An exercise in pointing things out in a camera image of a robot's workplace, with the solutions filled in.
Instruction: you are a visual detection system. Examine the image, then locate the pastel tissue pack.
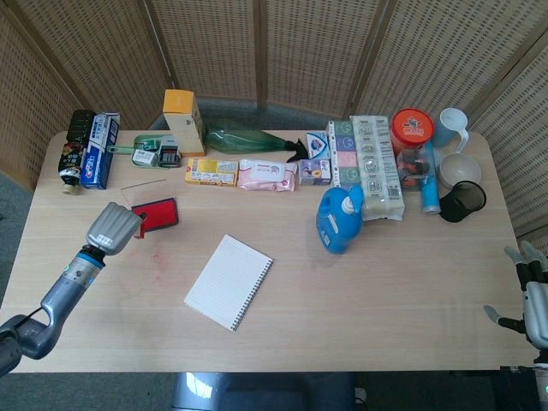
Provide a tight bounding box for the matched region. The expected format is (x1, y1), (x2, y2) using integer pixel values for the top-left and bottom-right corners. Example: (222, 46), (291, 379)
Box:
(327, 120), (363, 188)

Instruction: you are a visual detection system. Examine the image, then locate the blue toothpaste box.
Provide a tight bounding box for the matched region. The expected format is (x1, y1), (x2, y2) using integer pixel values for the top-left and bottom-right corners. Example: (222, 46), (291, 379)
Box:
(80, 111), (122, 190)

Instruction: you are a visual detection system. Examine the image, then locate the long white plastic pack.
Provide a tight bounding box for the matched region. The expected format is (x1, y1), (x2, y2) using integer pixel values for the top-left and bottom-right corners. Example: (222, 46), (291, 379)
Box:
(349, 114), (406, 222)

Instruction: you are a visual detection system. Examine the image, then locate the blue detergent pump bottle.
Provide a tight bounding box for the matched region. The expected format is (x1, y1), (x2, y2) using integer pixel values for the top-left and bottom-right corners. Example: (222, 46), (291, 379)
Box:
(315, 184), (366, 255)

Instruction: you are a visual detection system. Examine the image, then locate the woven wooden folding screen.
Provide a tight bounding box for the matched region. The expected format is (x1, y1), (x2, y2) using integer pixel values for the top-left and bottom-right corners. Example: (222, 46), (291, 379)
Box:
(0, 0), (548, 237)

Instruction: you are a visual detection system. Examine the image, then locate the light blue mug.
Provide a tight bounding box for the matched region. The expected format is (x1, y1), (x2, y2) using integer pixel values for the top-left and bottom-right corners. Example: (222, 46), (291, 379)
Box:
(432, 107), (471, 154)

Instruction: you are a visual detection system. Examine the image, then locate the flat yellow box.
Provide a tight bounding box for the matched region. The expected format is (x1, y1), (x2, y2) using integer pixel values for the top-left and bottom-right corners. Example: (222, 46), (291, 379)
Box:
(184, 157), (240, 188)

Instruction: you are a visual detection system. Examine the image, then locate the tall cream yellow box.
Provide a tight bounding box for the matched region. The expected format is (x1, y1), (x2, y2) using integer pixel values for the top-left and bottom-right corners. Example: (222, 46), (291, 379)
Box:
(162, 88), (207, 158)

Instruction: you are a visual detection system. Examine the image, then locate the orange lid snack jar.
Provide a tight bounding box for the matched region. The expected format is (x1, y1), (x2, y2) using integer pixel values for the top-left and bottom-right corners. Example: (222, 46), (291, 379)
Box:
(389, 107), (436, 160)

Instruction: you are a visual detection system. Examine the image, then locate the blue cylinder tube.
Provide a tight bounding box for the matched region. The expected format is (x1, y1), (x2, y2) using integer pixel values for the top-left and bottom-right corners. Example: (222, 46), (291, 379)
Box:
(419, 143), (443, 214)

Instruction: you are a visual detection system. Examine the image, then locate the green plastic spray bottle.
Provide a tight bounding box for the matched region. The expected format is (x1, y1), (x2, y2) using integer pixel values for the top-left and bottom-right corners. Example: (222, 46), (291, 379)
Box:
(204, 118), (310, 163)

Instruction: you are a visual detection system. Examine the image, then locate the white blue soap box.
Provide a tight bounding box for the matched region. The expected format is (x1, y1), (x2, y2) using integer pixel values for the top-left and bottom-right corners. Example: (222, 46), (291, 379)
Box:
(305, 130), (330, 160)

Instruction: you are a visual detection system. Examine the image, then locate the beige bowl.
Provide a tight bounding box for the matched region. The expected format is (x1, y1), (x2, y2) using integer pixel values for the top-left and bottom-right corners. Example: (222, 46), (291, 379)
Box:
(439, 152), (482, 190)

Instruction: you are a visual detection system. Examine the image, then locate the pink wet wipes pack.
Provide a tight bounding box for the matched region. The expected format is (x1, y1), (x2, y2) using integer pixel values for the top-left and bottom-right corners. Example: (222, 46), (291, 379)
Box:
(236, 158), (298, 193)

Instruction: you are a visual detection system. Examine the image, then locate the red ink pad clear lid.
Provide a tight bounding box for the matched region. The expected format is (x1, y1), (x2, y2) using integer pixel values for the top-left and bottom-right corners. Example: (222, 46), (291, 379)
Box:
(121, 178), (181, 238)

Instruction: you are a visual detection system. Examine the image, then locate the green handled plastic tray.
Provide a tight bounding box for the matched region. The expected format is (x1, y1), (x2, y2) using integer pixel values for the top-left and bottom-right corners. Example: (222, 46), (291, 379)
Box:
(106, 134), (173, 169)

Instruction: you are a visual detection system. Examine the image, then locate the dark glossy robot base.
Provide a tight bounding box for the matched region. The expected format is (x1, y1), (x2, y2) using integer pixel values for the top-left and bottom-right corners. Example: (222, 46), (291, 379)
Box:
(170, 372), (357, 411)

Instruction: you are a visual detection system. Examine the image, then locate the black mesh pen cup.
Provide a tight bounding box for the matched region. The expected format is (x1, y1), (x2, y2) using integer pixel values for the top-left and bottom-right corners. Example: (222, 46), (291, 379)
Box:
(439, 180), (488, 223)

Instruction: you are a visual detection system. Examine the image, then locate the clear plastic snack box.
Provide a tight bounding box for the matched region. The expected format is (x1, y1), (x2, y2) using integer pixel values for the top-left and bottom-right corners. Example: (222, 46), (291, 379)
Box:
(396, 143), (434, 192)

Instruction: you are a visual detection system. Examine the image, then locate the small purple box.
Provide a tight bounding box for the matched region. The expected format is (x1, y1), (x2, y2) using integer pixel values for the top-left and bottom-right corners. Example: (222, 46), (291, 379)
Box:
(298, 158), (333, 187)

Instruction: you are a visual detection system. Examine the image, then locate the dark tea bottle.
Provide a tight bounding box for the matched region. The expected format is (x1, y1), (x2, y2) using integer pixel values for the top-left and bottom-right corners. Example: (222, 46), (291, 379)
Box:
(57, 109), (98, 195)

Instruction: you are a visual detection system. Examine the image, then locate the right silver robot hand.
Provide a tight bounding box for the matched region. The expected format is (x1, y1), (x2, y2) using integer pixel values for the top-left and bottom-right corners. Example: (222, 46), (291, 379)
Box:
(483, 241), (548, 348)

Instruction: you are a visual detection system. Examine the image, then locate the white spiral notebook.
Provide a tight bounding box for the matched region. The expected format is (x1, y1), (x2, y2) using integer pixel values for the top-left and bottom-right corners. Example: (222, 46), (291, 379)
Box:
(183, 234), (275, 333)

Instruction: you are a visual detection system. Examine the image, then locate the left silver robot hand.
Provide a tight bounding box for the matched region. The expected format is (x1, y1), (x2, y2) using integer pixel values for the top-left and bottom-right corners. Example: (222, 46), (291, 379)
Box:
(85, 201), (149, 257)

